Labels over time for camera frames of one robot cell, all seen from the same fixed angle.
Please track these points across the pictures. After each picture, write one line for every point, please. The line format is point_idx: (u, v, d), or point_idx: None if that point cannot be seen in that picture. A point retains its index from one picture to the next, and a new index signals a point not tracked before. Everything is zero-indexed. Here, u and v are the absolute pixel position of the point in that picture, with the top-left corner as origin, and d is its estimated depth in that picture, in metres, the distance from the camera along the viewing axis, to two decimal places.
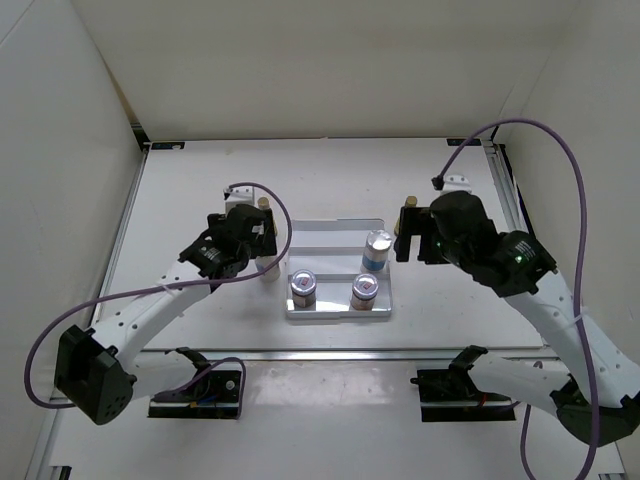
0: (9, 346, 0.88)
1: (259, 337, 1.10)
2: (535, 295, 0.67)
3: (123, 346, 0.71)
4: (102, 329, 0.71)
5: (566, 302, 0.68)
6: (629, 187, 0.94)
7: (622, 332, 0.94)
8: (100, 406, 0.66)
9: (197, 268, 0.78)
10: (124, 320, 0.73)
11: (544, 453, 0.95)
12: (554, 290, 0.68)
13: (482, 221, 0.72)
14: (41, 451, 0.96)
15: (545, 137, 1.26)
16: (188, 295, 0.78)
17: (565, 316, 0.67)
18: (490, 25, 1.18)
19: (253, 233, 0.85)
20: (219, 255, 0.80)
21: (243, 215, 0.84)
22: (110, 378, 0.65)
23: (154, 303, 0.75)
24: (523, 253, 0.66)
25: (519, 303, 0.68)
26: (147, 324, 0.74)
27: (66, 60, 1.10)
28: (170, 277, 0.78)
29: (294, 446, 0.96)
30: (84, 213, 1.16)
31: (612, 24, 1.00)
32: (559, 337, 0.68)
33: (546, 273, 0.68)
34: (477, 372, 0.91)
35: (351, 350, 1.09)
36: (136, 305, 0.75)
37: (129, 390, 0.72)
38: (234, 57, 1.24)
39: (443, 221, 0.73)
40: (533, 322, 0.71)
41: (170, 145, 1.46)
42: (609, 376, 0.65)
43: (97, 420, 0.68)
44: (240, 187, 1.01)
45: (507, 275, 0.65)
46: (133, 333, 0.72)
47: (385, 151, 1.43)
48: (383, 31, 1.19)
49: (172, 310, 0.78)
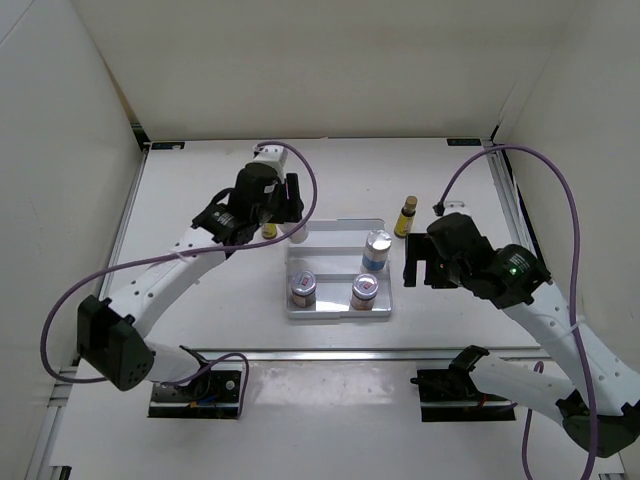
0: (9, 345, 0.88)
1: (257, 335, 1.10)
2: (531, 304, 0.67)
3: (140, 314, 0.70)
4: (118, 297, 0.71)
5: (562, 312, 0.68)
6: (629, 187, 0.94)
7: (622, 331, 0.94)
8: (123, 373, 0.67)
9: (211, 236, 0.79)
10: (140, 288, 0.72)
11: (544, 453, 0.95)
12: (550, 299, 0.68)
13: (474, 238, 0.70)
14: (41, 451, 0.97)
15: (546, 137, 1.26)
16: (202, 262, 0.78)
17: (560, 324, 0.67)
18: (490, 24, 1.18)
19: (265, 194, 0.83)
20: (232, 220, 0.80)
21: (255, 177, 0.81)
22: (130, 345, 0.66)
23: (169, 271, 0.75)
24: (517, 265, 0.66)
25: (515, 312, 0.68)
26: (163, 291, 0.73)
27: (67, 59, 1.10)
28: (184, 245, 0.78)
29: (294, 445, 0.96)
30: (84, 213, 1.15)
31: (612, 24, 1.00)
32: (555, 346, 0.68)
33: (540, 284, 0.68)
34: (478, 372, 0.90)
35: (351, 350, 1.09)
36: (150, 274, 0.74)
37: (151, 357, 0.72)
38: (234, 57, 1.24)
39: (438, 242, 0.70)
40: (528, 330, 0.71)
41: (170, 145, 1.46)
42: (609, 384, 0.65)
43: (121, 386, 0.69)
44: (269, 146, 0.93)
45: (504, 288, 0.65)
46: (149, 300, 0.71)
47: (385, 151, 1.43)
48: (383, 31, 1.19)
49: (186, 278, 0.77)
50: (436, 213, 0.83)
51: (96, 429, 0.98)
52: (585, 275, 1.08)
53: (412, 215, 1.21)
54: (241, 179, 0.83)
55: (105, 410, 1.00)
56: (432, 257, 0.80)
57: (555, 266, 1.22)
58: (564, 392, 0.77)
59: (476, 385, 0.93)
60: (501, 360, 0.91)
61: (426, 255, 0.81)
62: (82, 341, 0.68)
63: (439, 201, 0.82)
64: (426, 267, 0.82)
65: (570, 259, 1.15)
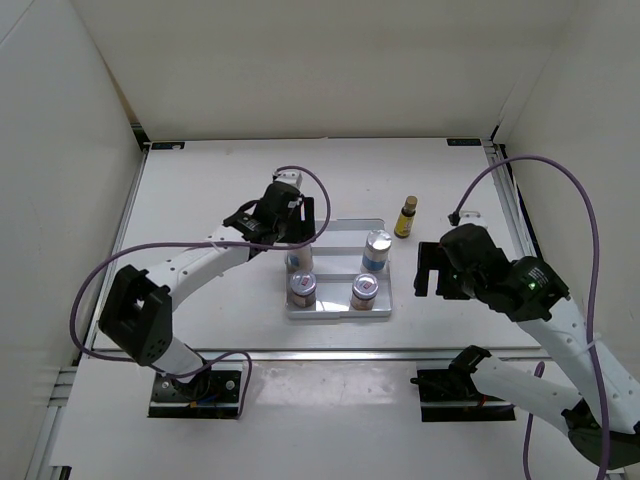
0: (9, 345, 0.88)
1: (257, 336, 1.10)
2: (549, 320, 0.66)
3: (175, 287, 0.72)
4: (155, 271, 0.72)
5: (579, 329, 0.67)
6: (629, 187, 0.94)
7: (623, 331, 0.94)
8: (146, 344, 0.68)
9: (240, 234, 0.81)
10: (175, 265, 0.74)
11: (544, 454, 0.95)
12: (567, 316, 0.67)
13: (489, 249, 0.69)
14: (41, 451, 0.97)
15: (546, 138, 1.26)
16: (232, 256, 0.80)
17: (577, 342, 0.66)
18: (489, 24, 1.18)
19: (290, 209, 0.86)
20: (259, 226, 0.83)
21: (281, 190, 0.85)
22: (162, 315, 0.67)
23: (204, 256, 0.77)
24: (536, 279, 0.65)
25: (533, 328, 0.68)
26: (197, 272, 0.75)
27: (67, 59, 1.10)
28: (216, 238, 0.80)
29: (294, 446, 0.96)
30: (84, 212, 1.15)
31: (612, 24, 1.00)
32: (571, 363, 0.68)
33: (558, 300, 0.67)
34: (479, 372, 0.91)
35: (351, 350, 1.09)
36: (185, 255, 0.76)
37: (169, 336, 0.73)
38: (233, 56, 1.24)
39: (451, 253, 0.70)
40: (545, 346, 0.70)
41: (170, 144, 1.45)
42: (622, 402, 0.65)
43: (139, 360, 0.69)
44: (286, 172, 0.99)
45: (521, 302, 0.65)
46: (183, 278, 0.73)
47: (385, 151, 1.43)
48: (383, 30, 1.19)
49: (214, 268, 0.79)
50: (450, 222, 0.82)
51: (97, 428, 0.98)
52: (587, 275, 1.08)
53: (412, 215, 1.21)
54: (267, 191, 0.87)
55: (105, 411, 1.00)
56: (445, 267, 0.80)
57: (556, 267, 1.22)
58: (570, 403, 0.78)
59: (478, 385, 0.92)
60: (502, 362, 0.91)
61: (439, 265, 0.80)
62: (111, 309, 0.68)
63: (455, 211, 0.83)
64: (440, 276, 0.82)
65: (570, 259, 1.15)
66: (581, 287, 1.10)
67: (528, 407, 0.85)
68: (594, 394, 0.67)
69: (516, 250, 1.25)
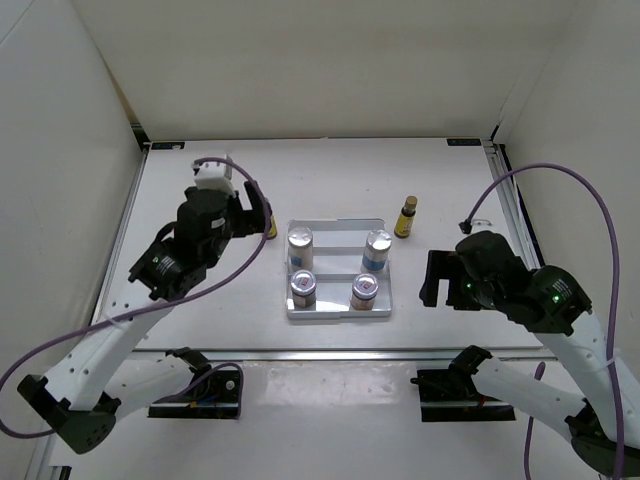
0: (10, 345, 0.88)
1: (258, 336, 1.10)
2: (570, 336, 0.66)
3: (77, 395, 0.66)
4: (54, 376, 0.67)
5: (599, 345, 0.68)
6: (629, 187, 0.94)
7: (623, 332, 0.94)
8: (77, 444, 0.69)
9: (148, 290, 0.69)
10: (75, 365, 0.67)
11: (544, 454, 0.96)
12: (589, 332, 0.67)
13: (507, 259, 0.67)
14: (41, 451, 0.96)
15: (546, 138, 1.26)
16: (142, 323, 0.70)
17: (597, 359, 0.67)
18: (490, 24, 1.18)
19: (216, 228, 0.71)
20: (174, 267, 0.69)
21: (195, 216, 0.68)
22: (72, 428, 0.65)
23: (107, 341, 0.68)
24: (560, 291, 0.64)
25: (554, 342, 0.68)
26: (100, 364, 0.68)
27: (66, 58, 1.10)
28: (120, 305, 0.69)
29: (294, 446, 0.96)
30: (83, 213, 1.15)
31: (613, 24, 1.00)
32: (588, 378, 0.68)
33: (580, 314, 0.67)
34: (480, 374, 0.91)
35: (350, 350, 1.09)
36: (85, 345, 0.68)
37: (109, 418, 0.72)
38: (234, 56, 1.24)
39: (468, 262, 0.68)
40: (562, 359, 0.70)
41: (170, 144, 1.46)
42: (637, 419, 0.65)
43: (80, 451, 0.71)
44: (211, 160, 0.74)
45: (544, 314, 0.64)
46: (85, 379, 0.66)
47: (385, 151, 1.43)
48: (383, 30, 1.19)
49: (128, 340, 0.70)
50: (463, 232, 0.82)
51: None
52: (587, 275, 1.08)
53: (412, 215, 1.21)
54: (180, 216, 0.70)
55: None
56: (456, 275, 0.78)
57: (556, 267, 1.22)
58: (573, 410, 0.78)
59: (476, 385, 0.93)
60: (504, 364, 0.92)
61: (451, 274, 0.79)
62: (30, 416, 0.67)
63: (468, 219, 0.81)
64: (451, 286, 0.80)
65: (570, 259, 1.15)
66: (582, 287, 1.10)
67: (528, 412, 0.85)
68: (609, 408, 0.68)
69: (516, 250, 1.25)
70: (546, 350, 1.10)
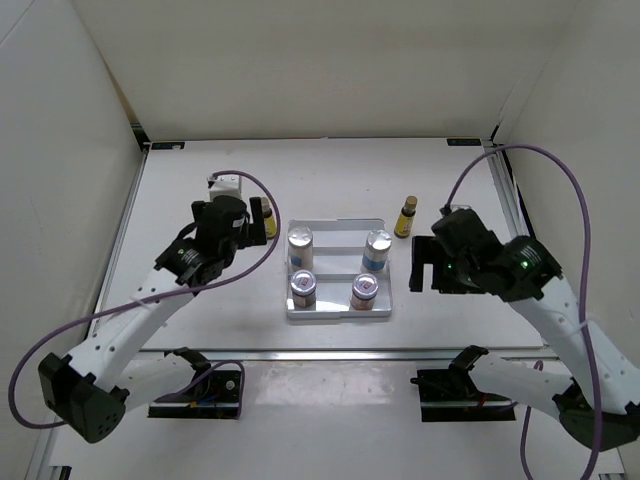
0: (10, 345, 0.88)
1: (257, 336, 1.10)
2: (541, 300, 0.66)
3: (101, 371, 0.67)
4: (78, 354, 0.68)
5: (572, 308, 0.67)
6: (628, 187, 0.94)
7: (623, 332, 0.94)
8: (91, 428, 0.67)
9: (174, 277, 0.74)
10: (101, 342, 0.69)
11: (545, 454, 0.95)
12: (559, 295, 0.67)
13: (479, 233, 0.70)
14: (41, 451, 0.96)
15: (546, 138, 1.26)
16: (166, 307, 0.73)
17: (570, 323, 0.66)
18: (489, 24, 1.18)
19: (235, 227, 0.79)
20: (199, 257, 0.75)
21: (222, 212, 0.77)
22: (93, 405, 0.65)
23: (132, 321, 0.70)
24: (529, 258, 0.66)
25: (526, 308, 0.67)
26: (126, 343, 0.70)
27: (66, 58, 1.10)
28: (146, 289, 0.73)
29: (294, 446, 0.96)
30: (84, 212, 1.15)
31: (613, 24, 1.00)
32: (564, 343, 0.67)
33: (550, 280, 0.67)
34: (478, 370, 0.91)
35: (350, 350, 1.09)
36: (112, 325, 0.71)
37: (122, 407, 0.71)
38: (234, 56, 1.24)
39: (443, 239, 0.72)
40: (537, 326, 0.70)
41: (170, 145, 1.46)
42: (614, 382, 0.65)
43: (90, 440, 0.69)
44: (225, 176, 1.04)
45: (514, 281, 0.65)
46: (111, 356, 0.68)
47: (385, 151, 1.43)
48: (383, 30, 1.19)
49: (151, 324, 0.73)
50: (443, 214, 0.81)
51: None
52: (587, 275, 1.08)
53: (412, 215, 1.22)
54: (206, 214, 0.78)
55: None
56: (440, 259, 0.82)
57: None
58: (560, 388, 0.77)
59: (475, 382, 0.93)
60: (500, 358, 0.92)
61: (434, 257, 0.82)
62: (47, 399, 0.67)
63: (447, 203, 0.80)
64: (436, 272, 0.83)
65: (570, 259, 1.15)
66: (581, 287, 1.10)
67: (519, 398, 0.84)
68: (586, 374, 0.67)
69: None
70: (546, 350, 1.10)
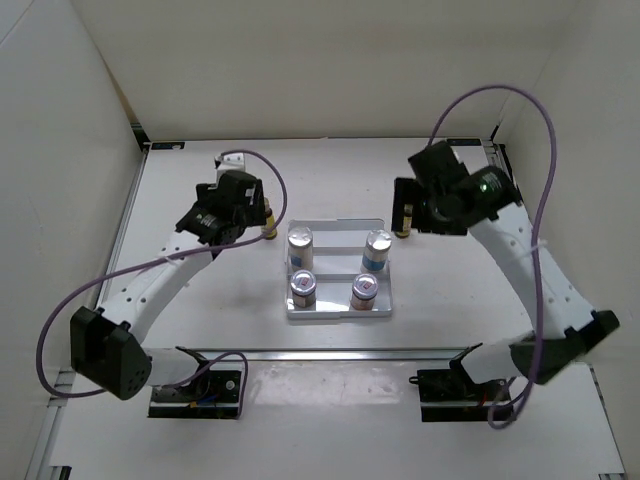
0: (10, 344, 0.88)
1: (257, 335, 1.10)
2: (494, 222, 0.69)
3: (135, 319, 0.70)
4: (110, 306, 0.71)
5: (525, 234, 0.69)
6: (628, 186, 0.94)
7: (623, 332, 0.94)
8: (124, 381, 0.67)
9: (195, 237, 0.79)
10: (132, 295, 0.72)
11: (545, 454, 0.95)
12: (514, 220, 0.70)
13: (449, 162, 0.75)
14: (41, 451, 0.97)
15: (546, 138, 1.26)
16: (191, 264, 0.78)
17: (521, 247, 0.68)
18: (489, 24, 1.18)
19: (246, 197, 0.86)
20: (216, 222, 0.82)
21: (236, 179, 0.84)
22: (128, 352, 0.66)
23: (160, 275, 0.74)
24: (489, 183, 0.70)
25: (480, 233, 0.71)
26: (156, 295, 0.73)
27: (66, 58, 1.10)
28: (171, 248, 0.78)
29: (294, 446, 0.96)
30: (84, 212, 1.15)
31: (612, 24, 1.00)
32: (515, 267, 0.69)
33: (507, 206, 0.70)
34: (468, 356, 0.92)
35: (350, 351, 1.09)
36: (140, 280, 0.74)
37: (148, 365, 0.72)
38: (234, 56, 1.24)
39: (415, 169, 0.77)
40: (493, 254, 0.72)
41: (170, 145, 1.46)
42: (557, 306, 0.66)
43: (121, 396, 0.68)
44: (231, 154, 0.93)
45: (475, 204, 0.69)
46: (143, 306, 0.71)
47: (385, 151, 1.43)
48: (383, 30, 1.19)
49: (176, 282, 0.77)
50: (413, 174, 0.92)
51: (97, 428, 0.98)
52: (587, 274, 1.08)
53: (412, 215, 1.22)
54: (221, 183, 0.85)
55: (104, 411, 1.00)
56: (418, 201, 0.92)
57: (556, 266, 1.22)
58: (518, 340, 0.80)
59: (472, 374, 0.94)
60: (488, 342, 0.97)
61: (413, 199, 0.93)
62: (80, 354, 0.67)
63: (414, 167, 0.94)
64: (415, 218, 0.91)
65: (570, 259, 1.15)
66: (581, 286, 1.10)
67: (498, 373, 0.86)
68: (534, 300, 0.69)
69: None
70: None
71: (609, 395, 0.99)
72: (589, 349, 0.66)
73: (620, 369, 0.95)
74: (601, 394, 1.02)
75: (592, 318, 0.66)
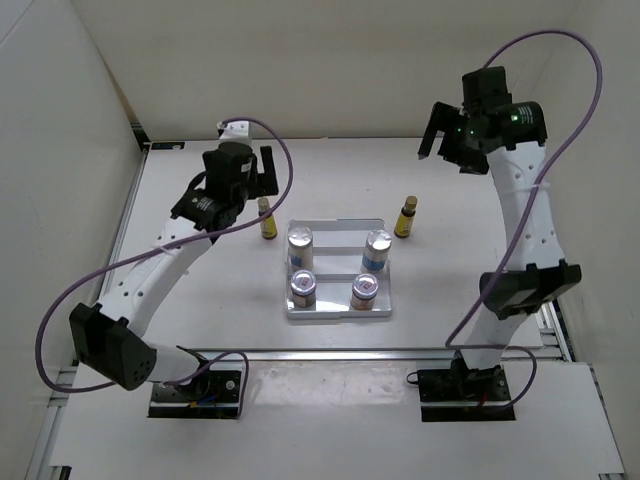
0: (10, 345, 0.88)
1: (258, 335, 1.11)
2: (510, 150, 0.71)
3: (133, 315, 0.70)
4: (108, 301, 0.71)
5: (534, 172, 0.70)
6: (629, 186, 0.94)
7: (624, 332, 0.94)
8: (127, 373, 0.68)
9: (192, 224, 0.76)
10: (129, 289, 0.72)
11: (545, 454, 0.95)
12: (529, 156, 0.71)
13: (496, 90, 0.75)
14: (41, 451, 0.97)
15: (546, 138, 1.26)
16: (187, 253, 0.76)
17: (524, 181, 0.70)
18: (489, 24, 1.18)
19: (244, 172, 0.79)
20: (213, 205, 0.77)
21: (229, 157, 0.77)
22: (129, 347, 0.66)
23: (156, 266, 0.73)
24: (521, 115, 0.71)
25: (496, 158, 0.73)
26: (153, 288, 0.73)
27: (66, 58, 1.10)
28: (167, 237, 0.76)
29: (294, 446, 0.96)
30: (83, 212, 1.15)
31: (613, 24, 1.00)
32: (512, 201, 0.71)
33: (530, 141, 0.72)
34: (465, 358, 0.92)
35: (350, 351, 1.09)
36: (137, 271, 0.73)
37: (152, 354, 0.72)
38: (234, 56, 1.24)
39: (467, 88, 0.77)
40: (499, 185, 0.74)
41: (170, 144, 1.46)
42: (531, 243, 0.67)
43: (128, 386, 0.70)
44: (234, 122, 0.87)
45: (498, 130, 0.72)
46: (140, 300, 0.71)
47: (385, 151, 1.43)
48: (383, 30, 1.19)
49: (174, 271, 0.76)
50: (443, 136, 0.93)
51: (96, 428, 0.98)
52: (587, 275, 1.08)
53: (412, 215, 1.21)
54: (213, 162, 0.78)
55: (104, 411, 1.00)
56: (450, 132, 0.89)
57: None
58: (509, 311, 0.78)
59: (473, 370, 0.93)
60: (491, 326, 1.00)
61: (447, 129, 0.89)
62: (82, 349, 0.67)
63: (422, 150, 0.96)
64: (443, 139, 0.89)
65: (571, 258, 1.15)
66: (581, 286, 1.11)
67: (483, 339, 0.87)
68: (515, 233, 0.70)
69: None
70: (544, 350, 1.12)
71: (609, 395, 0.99)
72: (544, 293, 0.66)
73: (621, 369, 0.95)
74: (601, 394, 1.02)
75: (558, 265, 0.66)
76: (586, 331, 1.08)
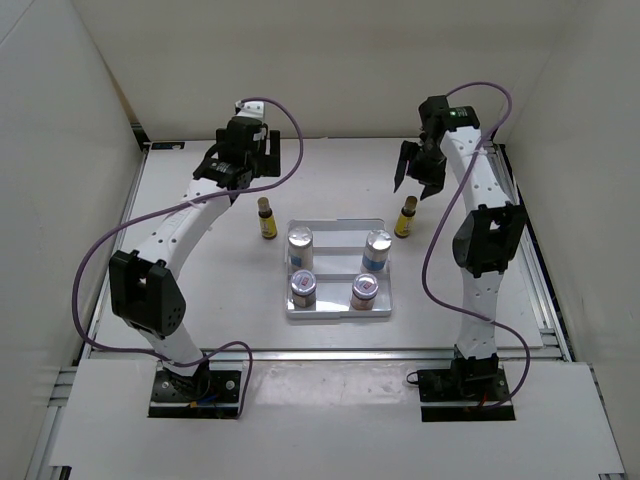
0: (10, 345, 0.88)
1: (258, 335, 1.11)
2: (451, 133, 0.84)
3: (170, 258, 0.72)
4: (145, 249, 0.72)
5: (474, 143, 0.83)
6: (629, 186, 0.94)
7: (624, 331, 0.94)
8: (164, 317, 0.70)
9: (214, 183, 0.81)
10: (162, 237, 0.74)
11: (543, 455, 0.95)
12: (466, 134, 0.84)
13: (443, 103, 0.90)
14: (41, 451, 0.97)
15: (547, 138, 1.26)
16: (213, 209, 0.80)
17: (467, 150, 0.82)
18: (489, 24, 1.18)
19: (255, 141, 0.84)
20: (230, 168, 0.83)
21: (243, 125, 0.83)
22: (167, 287, 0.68)
23: (186, 218, 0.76)
24: (458, 112, 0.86)
25: (446, 144, 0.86)
26: (185, 236, 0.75)
27: (66, 57, 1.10)
28: (192, 194, 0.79)
29: (294, 446, 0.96)
30: (83, 211, 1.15)
31: (613, 25, 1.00)
32: (460, 168, 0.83)
33: (466, 125, 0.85)
34: (465, 347, 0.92)
35: (349, 350, 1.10)
36: (168, 223, 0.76)
37: (183, 302, 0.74)
38: (234, 56, 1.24)
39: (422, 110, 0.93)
40: (452, 163, 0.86)
41: (170, 145, 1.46)
42: (480, 192, 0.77)
43: (162, 332, 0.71)
44: (251, 102, 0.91)
45: (443, 125, 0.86)
46: (175, 246, 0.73)
47: (385, 151, 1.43)
48: (383, 30, 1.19)
49: (200, 226, 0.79)
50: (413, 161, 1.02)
51: (95, 429, 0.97)
52: (587, 274, 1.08)
53: (412, 215, 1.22)
54: (228, 131, 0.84)
55: (104, 411, 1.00)
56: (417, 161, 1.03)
57: (557, 266, 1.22)
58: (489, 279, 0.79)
59: (477, 359, 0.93)
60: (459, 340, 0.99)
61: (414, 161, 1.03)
62: (120, 295, 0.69)
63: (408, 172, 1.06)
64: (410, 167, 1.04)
65: (570, 258, 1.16)
66: (581, 286, 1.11)
67: (466, 304, 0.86)
68: (466, 190, 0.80)
69: (518, 254, 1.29)
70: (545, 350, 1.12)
71: (609, 394, 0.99)
72: (504, 230, 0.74)
73: (621, 370, 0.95)
74: (601, 394, 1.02)
75: (505, 205, 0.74)
76: (586, 331, 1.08)
